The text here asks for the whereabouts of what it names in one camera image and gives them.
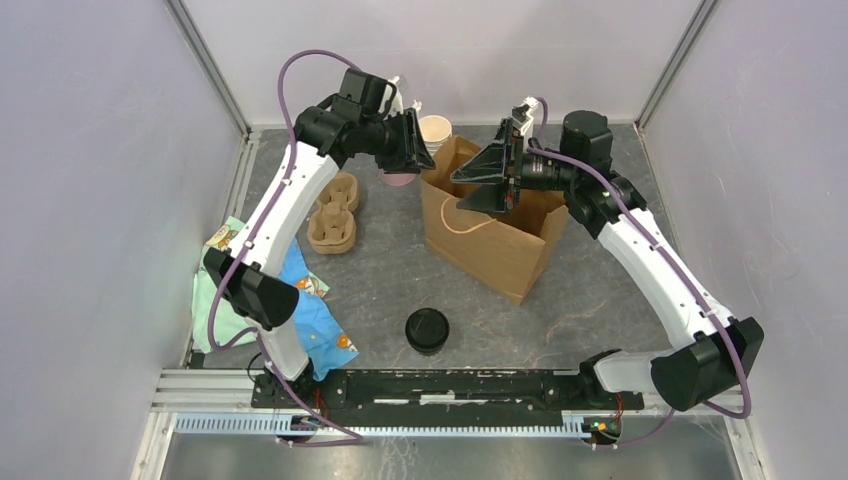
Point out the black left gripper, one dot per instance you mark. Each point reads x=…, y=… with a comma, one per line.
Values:
x=412, y=154

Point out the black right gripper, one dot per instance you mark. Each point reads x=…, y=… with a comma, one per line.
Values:
x=488, y=166

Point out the brown paper takeout bag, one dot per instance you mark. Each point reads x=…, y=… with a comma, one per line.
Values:
x=506, y=252

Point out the brown cardboard cup carriers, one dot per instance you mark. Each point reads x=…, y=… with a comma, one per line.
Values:
x=332, y=229

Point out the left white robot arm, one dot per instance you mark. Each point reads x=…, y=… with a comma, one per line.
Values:
x=246, y=272

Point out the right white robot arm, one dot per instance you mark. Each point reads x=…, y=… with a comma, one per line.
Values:
x=711, y=350

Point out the pink metal utensil cup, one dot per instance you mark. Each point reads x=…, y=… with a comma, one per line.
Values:
x=396, y=179

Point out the stack of paper cups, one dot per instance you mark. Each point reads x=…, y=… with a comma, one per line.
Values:
x=435, y=130

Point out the blue patterned cloth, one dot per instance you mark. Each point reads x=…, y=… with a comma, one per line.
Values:
x=327, y=345

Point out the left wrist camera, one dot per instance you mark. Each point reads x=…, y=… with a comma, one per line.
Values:
x=392, y=102

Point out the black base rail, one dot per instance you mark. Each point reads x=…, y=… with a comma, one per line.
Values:
x=458, y=397

